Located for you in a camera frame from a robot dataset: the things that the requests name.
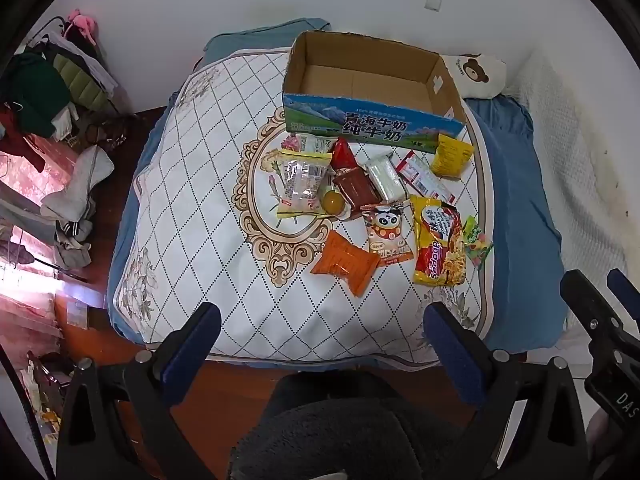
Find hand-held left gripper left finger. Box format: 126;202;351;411
56;302;223;480

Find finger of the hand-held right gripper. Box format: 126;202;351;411
606;268;640;322
560;270;632;356

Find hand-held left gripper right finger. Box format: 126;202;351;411
424;301;591;480

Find round yolk pastry packet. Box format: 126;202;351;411
320;186;347;217

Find yellow snack packet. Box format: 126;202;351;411
431;133;474;180

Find blue printed cardboard box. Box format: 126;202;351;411
281;30;468;153

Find clear packet with white snacks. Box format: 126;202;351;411
276;149;334;217

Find person's right hand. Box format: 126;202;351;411
586;410;640;463

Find yellow and red noodle packet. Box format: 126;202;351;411
410;195;468;287

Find white quilt with flower print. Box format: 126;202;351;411
114;47;488;367

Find green candy packet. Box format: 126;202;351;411
462;215;494;271

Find blue bedsheet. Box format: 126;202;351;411
106;20;569;361

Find panda print snack packet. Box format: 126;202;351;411
362;204;416;267

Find person's dark fuzzy pants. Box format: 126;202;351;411
230;370;493;480

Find orange snack packet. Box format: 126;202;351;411
310;230;381;297

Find white fuzzy blanket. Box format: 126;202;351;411
502;49;640;286

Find grey striped clothing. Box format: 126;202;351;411
52;217;96;270

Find red and white snack packet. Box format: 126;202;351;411
396;151;455;204

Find white and green wafer packet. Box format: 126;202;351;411
365;156;407;205

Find brown snack packet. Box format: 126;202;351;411
332;167;387;218

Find white garment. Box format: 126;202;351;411
40;145;116;223

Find small white snack packet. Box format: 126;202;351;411
296;133;340;156

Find bear print pillow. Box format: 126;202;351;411
442;53;507;100

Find dark red garment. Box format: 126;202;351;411
0;110;48;173

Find olive puffy jacket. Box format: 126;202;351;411
52;52;108;111

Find dark green garment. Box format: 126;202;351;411
2;52;71;138

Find blue pillow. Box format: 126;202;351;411
204;18;332;67

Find pink plush toy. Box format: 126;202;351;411
62;8;98;46

